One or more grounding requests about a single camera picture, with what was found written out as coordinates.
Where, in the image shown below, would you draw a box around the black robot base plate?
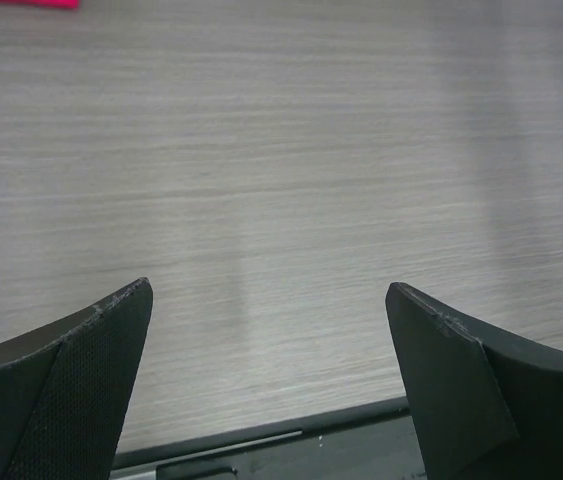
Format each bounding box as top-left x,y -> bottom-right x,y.
110,397 -> 426,479

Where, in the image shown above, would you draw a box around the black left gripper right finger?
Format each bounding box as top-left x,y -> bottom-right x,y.
385,282 -> 563,479

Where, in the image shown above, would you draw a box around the red folded t-shirt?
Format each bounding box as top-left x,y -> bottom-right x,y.
28,0 -> 80,9

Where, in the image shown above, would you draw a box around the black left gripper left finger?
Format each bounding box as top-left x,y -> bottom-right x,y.
0,278 -> 153,479

